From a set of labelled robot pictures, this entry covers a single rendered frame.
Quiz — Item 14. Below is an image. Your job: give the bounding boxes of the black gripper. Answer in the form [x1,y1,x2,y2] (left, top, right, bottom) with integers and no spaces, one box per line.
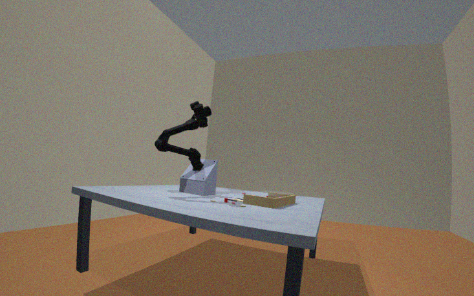
[190,101,200,110]

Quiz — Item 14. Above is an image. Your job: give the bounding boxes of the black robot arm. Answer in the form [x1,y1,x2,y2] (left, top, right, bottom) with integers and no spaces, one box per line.
[155,104,211,171]

